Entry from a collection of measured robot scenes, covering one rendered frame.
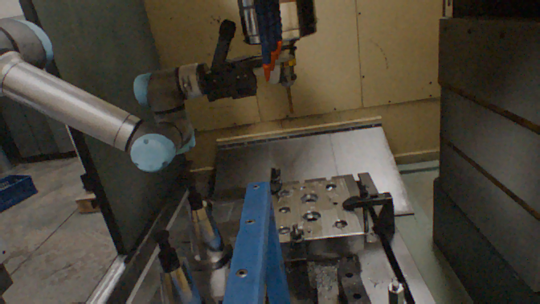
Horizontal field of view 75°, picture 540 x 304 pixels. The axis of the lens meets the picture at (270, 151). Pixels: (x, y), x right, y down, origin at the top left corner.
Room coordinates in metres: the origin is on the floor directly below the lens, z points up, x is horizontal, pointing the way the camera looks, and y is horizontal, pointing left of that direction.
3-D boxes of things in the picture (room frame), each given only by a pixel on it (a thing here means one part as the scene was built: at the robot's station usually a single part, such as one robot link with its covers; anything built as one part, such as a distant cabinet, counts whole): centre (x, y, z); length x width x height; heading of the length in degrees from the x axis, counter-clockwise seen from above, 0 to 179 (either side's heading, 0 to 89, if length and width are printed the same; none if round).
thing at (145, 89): (0.82, 0.22, 1.38); 0.11 x 0.08 x 0.09; 84
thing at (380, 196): (0.81, -0.23, 0.97); 0.13 x 0.03 x 0.15; 84
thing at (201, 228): (0.39, 0.10, 1.26); 0.04 x 0.04 x 0.07
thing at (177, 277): (0.28, 0.11, 1.26); 0.04 x 0.04 x 0.07
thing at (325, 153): (1.45, -0.13, 0.75); 0.89 x 0.67 x 0.26; 84
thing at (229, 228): (0.45, 0.10, 1.21); 0.07 x 0.05 x 0.01; 84
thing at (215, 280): (0.34, 0.11, 1.21); 0.07 x 0.05 x 0.01; 84
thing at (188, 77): (0.81, 0.14, 1.39); 0.08 x 0.05 x 0.08; 174
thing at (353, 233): (0.84, -0.08, 0.97); 0.29 x 0.23 x 0.05; 174
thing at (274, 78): (0.76, -0.04, 1.39); 0.09 x 0.03 x 0.06; 68
